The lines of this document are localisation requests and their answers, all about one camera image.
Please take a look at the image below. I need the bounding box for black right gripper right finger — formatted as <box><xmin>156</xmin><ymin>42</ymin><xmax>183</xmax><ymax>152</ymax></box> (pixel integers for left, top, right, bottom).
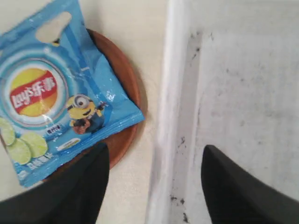
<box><xmin>201</xmin><ymin>145</ymin><xmax>299</xmax><ymax>224</ymax></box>

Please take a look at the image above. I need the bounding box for white perforated plastic basket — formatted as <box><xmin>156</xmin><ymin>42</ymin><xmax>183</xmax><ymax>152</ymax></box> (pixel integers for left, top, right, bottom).
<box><xmin>145</xmin><ymin>0</ymin><xmax>299</xmax><ymax>224</ymax></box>

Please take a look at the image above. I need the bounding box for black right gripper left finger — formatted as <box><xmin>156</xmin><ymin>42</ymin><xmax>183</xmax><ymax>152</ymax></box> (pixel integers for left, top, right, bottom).
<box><xmin>0</xmin><ymin>143</ymin><xmax>109</xmax><ymax>224</ymax></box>

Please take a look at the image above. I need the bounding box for brown round plate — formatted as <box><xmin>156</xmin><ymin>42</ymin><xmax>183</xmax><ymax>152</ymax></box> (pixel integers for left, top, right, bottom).
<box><xmin>42</xmin><ymin>28</ymin><xmax>148</xmax><ymax>182</ymax></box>

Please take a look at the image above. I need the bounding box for blue chips bag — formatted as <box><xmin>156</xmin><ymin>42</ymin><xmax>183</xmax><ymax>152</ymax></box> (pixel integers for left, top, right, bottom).
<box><xmin>0</xmin><ymin>0</ymin><xmax>144</xmax><ymax>187</ymax></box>

